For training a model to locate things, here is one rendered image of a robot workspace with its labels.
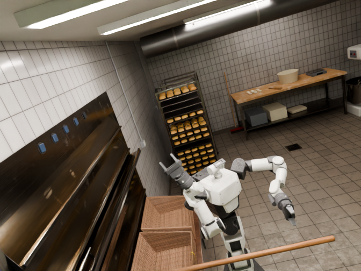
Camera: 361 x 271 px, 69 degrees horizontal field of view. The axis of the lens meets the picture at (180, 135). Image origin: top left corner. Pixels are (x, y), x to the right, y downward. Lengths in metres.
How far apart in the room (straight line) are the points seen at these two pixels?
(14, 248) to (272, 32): 5.97
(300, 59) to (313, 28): 0.67
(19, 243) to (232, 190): 1.26
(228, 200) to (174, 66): 4.59
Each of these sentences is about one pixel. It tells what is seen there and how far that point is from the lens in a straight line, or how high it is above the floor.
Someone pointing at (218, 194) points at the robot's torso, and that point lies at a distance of 1.81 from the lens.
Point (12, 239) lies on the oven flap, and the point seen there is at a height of 1.81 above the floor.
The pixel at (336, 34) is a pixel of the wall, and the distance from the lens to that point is 6.97.
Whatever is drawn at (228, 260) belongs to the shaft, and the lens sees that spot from 1.59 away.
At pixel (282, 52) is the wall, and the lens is 6.50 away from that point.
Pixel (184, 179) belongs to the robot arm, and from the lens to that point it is 1.53.
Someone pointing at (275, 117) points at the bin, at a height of 0.30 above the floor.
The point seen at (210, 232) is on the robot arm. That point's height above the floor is 1.30.
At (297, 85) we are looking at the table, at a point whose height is 0.89.
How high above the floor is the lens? 2.35
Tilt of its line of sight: 19 degrees down
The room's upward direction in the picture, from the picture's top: 17 degrees counter-clockwise
